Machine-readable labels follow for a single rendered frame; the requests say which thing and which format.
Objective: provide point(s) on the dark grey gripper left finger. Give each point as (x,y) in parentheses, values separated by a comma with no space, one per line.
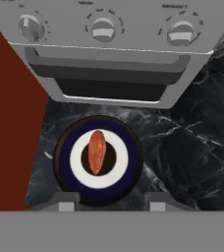
(64,201)

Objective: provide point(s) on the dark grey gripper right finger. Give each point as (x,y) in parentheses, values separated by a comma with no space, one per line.
(163,200)

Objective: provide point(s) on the orange sweet potato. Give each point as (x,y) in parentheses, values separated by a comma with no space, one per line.
(97,152)

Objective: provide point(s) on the silver toaster oven door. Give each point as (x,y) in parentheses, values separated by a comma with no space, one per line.
(107,77)

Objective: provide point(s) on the silver oven knob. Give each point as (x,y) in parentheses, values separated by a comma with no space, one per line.
(180,33)
(103,30)
(31,27)

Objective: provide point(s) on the silver toaster oven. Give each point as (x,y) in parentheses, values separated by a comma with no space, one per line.
(117,32)

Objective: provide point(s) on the navy and white round plate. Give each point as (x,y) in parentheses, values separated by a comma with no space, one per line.
(97,160)

